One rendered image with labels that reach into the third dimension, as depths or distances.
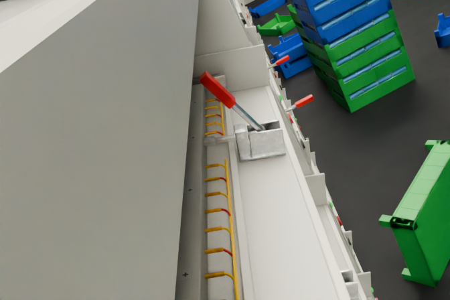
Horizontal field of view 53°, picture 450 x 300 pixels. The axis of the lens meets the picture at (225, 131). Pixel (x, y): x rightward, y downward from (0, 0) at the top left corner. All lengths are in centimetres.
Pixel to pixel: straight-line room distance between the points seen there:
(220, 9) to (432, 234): 80
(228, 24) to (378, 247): 93
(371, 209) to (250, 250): 116
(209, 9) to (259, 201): 25
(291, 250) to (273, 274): 2
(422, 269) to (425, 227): 11
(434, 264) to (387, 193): 36
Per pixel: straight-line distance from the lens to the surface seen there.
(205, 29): 52
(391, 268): 127
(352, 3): 183
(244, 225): 30
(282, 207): 32
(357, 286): 50
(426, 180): 116
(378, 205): 144
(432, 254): 116
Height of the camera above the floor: 93
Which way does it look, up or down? 24 degrees down
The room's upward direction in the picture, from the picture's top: 29 degrees counter-clockwise
